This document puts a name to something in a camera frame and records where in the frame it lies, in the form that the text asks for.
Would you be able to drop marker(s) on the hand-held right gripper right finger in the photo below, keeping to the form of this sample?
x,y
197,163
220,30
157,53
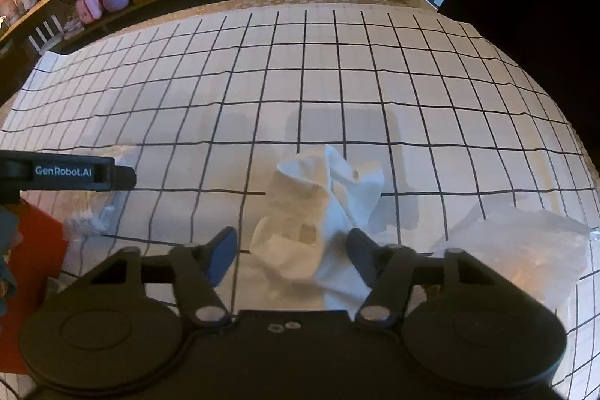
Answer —
x,y
361,254

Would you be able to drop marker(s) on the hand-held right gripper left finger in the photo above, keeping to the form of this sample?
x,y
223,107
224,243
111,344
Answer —
x,y
220,254

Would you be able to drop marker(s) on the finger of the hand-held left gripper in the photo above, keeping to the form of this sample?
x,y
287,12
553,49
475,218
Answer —
x,y
70,172

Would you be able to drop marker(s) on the white cloth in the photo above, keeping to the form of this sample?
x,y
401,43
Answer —
x,y
323,203

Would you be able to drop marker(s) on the red box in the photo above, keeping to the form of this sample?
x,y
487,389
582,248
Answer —
x,y
40,250

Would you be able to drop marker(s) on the clear plastic wrapper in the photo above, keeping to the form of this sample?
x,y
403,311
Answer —
x,y
96,212

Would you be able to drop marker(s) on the white router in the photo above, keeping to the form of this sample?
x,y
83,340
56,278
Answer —
x,y
44,34

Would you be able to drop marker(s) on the white translucent plastic bag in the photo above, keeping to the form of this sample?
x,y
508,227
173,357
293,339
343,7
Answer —
x,y
515,250

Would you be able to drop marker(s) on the pink toy case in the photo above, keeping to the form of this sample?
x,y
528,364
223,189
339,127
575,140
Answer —
x,y
89,8

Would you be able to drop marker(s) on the white black grid tablecloth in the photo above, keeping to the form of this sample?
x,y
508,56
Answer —
x,y
304,90

